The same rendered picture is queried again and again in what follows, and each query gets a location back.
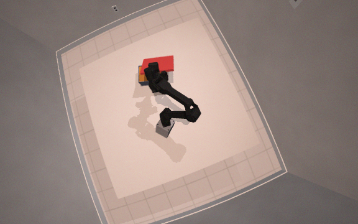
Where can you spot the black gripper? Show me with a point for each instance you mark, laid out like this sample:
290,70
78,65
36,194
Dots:
155,66

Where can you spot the red rectangular panel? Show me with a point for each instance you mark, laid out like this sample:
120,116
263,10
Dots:
164,63

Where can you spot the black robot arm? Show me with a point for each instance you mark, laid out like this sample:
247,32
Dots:
159,84

